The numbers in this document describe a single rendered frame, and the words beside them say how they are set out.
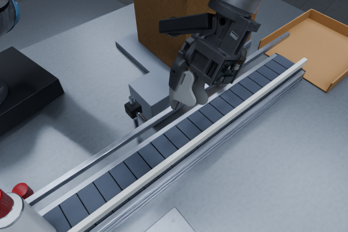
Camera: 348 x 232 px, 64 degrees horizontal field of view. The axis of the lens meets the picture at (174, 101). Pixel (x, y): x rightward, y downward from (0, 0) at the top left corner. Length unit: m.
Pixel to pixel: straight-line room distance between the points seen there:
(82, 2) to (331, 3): 2.50
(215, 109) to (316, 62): 0.43
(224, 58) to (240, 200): 0.36
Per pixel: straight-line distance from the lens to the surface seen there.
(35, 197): 0.57
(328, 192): 0.75
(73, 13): 1.22
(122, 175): 0.64
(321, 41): 1.13
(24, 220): 0.50
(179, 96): 0.50
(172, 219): 0.59
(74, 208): 0.63
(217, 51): 0.44
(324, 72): 1.00
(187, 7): 0.69
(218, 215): 0.65
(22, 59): 0.98
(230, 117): 0.68
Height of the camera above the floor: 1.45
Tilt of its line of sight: 50 degrees down
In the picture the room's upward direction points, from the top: straight up
